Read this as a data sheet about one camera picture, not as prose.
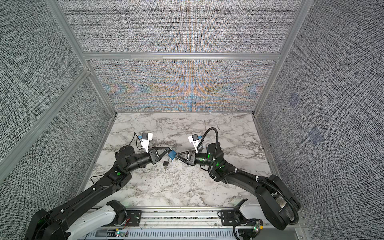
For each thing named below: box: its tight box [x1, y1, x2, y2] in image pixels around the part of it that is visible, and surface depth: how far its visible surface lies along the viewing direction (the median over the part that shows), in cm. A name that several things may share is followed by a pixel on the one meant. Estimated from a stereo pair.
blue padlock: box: [168, 150, 177, 160], surface depth 73 cm
